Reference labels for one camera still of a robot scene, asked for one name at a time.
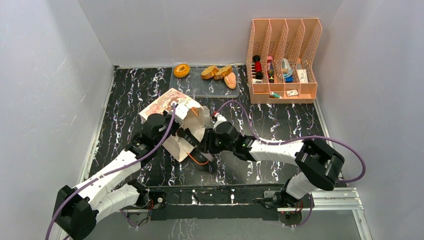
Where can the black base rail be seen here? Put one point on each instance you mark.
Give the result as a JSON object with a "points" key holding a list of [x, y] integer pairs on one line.
{"points": [[235, 201]]}

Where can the green white tube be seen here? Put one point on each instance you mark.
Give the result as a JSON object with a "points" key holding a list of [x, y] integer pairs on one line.
{"points": [[274, 95]]}

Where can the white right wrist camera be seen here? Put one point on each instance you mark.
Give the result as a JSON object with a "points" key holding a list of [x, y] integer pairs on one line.
{"points": [[218, 118]]}

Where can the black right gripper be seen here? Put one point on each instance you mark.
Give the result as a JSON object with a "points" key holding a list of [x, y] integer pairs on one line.
{"points": [[208, 144]]}

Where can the yellow fake bread slice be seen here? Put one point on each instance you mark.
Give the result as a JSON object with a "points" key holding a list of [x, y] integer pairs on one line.
{"points": [[223, 72]]}

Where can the blue clear tape dispenser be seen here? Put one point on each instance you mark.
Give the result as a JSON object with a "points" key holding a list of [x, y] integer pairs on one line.
{"points": [[287, 71]]}

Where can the red black dumbbell toy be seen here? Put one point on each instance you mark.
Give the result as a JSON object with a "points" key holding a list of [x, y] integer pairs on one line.
{"points": [[257, 67]]}

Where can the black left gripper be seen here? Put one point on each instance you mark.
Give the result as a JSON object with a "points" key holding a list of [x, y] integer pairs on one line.
{"points": [[177, 125]]}

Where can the aluminium frame rail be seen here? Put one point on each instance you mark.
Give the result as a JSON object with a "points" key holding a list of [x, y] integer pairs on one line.
{"points": [[339, 199]]}

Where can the small white card box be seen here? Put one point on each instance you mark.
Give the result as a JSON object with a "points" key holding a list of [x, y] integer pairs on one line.
{"points": [[292, 93]]}

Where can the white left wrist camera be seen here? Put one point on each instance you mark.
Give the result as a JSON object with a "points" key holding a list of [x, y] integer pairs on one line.
{"points": [[180, 112]]}

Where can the round brown fake bread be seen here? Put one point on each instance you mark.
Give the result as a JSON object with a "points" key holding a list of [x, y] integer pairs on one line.
{"points": [[209, 72]]}

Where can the orange fake bagel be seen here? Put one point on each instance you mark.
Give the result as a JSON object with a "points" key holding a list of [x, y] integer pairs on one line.
{"points": [[181, 70]]}

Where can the oval brown fake bread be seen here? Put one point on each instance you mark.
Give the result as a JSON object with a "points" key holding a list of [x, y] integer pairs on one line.
{"points": [[230, 80]]}

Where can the clear plastic tray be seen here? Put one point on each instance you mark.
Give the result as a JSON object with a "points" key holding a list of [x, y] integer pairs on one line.
{"points": [[194, 86]]}

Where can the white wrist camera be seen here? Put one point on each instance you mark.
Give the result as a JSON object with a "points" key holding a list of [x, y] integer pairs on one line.
{"points": [[218, 118], [180, 112]]}

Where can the printed white paper bag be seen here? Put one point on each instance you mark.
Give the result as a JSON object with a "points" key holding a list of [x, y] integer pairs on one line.
{"points": [[197, 120]]}

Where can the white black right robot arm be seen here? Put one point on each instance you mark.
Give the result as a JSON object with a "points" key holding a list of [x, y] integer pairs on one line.
{"points": [[319, 163]]}

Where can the orange desk file organizer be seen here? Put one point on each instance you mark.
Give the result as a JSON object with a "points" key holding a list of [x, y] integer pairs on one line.
{"points": [[279, 60]]}

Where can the pink red bottle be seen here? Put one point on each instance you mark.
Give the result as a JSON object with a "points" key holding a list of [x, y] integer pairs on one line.
{"points": [[270, 69]]}

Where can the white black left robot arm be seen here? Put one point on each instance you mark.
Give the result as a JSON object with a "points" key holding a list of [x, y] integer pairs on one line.
{"points": [[78, 209]]}

